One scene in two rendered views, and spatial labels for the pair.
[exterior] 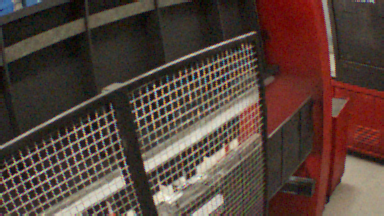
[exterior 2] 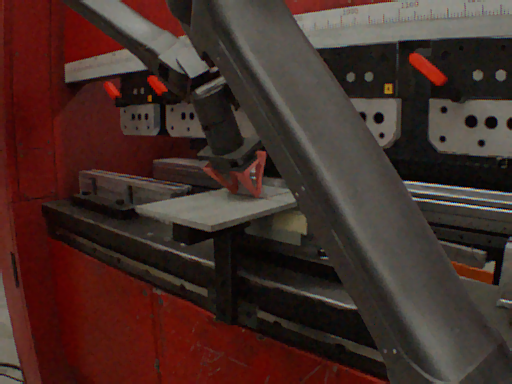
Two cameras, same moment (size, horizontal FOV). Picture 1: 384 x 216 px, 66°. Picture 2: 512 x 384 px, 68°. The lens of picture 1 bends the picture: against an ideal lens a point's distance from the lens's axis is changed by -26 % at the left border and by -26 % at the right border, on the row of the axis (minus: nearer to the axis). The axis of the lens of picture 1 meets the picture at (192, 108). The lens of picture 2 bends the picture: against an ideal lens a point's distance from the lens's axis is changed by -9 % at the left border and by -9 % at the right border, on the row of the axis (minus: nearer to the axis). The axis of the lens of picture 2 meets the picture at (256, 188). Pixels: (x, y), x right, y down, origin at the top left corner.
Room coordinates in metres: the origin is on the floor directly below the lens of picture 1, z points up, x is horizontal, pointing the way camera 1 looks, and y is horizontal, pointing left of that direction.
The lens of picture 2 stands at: (2.19, 0.88, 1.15)
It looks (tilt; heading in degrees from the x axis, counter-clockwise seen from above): 10 degrees down; 267
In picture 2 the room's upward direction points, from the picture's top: straight up
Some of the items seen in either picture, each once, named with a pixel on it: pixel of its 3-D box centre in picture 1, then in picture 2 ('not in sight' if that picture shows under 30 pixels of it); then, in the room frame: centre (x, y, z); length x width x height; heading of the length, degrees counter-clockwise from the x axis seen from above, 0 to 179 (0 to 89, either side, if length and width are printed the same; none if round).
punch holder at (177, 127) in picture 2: (210, 140); (200, 100); (2.27, -0.08, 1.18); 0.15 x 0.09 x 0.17; 138
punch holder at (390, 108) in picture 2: (167, 168); (363, 96); (1.98, 0.19, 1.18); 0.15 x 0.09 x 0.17; 138
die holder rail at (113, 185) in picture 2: (241, 153); (127, 193); (2.51, -0.30, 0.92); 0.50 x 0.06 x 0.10; 138
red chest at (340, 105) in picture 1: (321, 151); not in sight; (2.98, -1.20, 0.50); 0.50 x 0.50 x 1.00; 48
